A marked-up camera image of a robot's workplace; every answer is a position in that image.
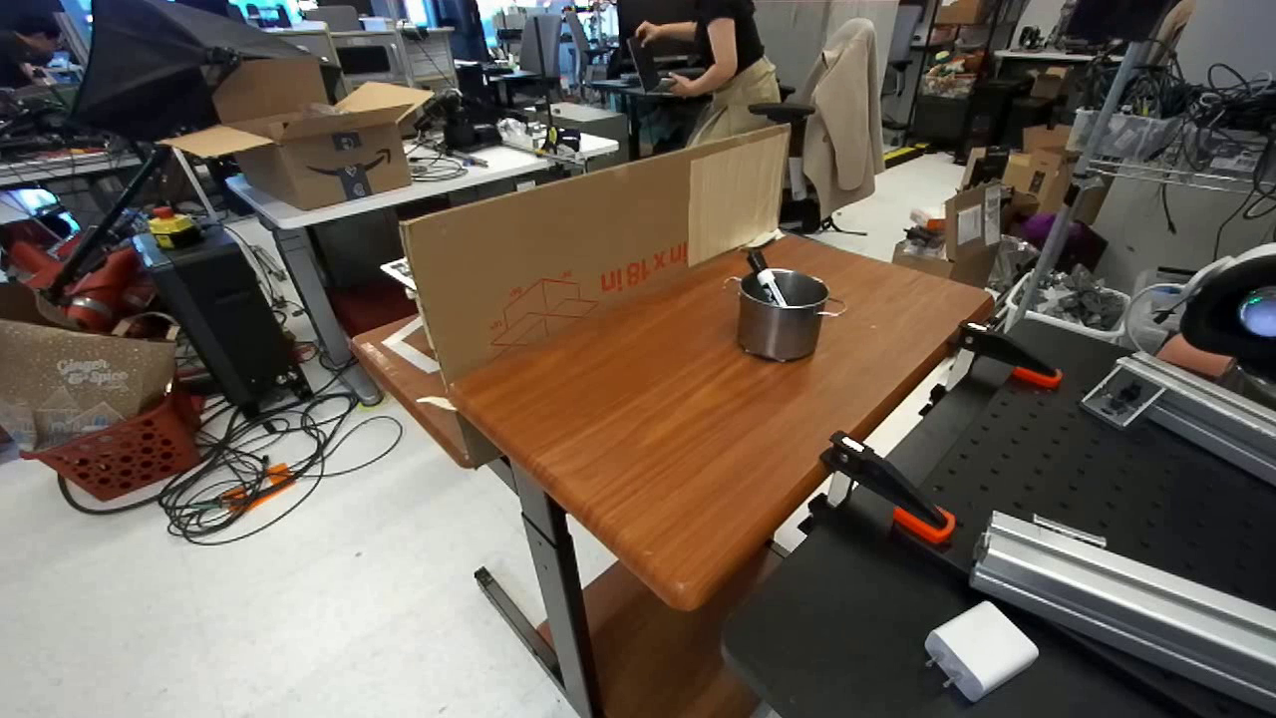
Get black and white marker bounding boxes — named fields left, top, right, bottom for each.
left=747, top=246, right=788, bottom=307

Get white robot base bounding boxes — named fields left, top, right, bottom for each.
left=1124, top=242, right=1276, bottom=384

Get silver metal pot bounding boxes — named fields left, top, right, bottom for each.
left=736, top=269, right=832, bottom=363

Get brown cardboard divider panel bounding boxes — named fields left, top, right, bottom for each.
left=400, top=154, right=690, bottom=378

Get grey office desk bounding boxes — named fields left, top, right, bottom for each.
left=226, top=146, right=553, bottom=407

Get office chair with beige jacket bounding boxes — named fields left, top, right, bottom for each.
left=752, top=15, right=887, bottom=230

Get person in black shirt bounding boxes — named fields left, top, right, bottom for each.
left=634, top=0, right=783, bottom=145

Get near black orange clamp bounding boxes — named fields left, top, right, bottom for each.
left=823, top=430, right=956, bottom=547

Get black orange clamp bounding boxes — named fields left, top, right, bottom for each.
left=823, top=430, right=956, bottom=547
left=956, top=325, right=1063, bottom=391

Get black perforated breadboard table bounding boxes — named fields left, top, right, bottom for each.
left=724, top=325, right=1276, bottom=718

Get far black orange clamp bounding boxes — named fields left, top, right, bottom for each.
left=956, top=325, right=1063, bottom=391

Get open cardboard box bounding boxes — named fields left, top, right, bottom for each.
left=170, top=56, right=432, bottom=206

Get black control box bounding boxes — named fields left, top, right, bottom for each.
left=133, top=229, right=307, bottom=415

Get white power adapter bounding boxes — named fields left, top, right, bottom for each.
left=926, top=601, right=1042, bottom=701

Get red plastic basket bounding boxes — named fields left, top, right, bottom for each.
left=35, top=391, right=202, bottom=504

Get black softbox light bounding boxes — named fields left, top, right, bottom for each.
left=72, top=0, right=296, bottom=139

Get brown paper bag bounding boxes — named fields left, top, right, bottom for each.
left=0, top=283, right=177, bottom=450

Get black table leg frame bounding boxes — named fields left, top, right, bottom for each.
left=476, top=458, right=602, bottom=718

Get black floor cables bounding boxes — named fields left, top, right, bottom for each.
left=53, top=384, right=408, bottom=549

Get near aluminium extrusion rail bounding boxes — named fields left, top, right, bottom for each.
left=968, top=512, right=1276, bottom=709

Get aluminium extrusion rail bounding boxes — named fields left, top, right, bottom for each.
left=968, top=512, right=1276, bottom=709
left=1122, top=355, right=1276, bottom=487

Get far aluminium extrusion rail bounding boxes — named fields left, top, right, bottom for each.
left=1122, top=355, right=1276, bottom=487

